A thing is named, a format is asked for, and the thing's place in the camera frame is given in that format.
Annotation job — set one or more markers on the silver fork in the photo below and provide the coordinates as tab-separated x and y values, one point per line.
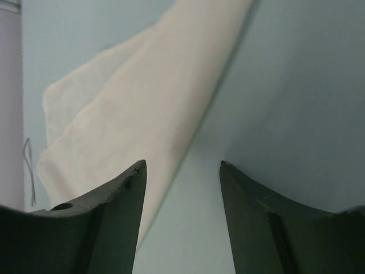
28	158

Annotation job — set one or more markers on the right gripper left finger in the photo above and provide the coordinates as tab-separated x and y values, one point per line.
94	233

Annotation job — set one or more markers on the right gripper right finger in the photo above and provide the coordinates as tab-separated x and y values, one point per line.
270	233

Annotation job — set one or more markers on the white cloth napkin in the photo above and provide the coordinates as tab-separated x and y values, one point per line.
142	99

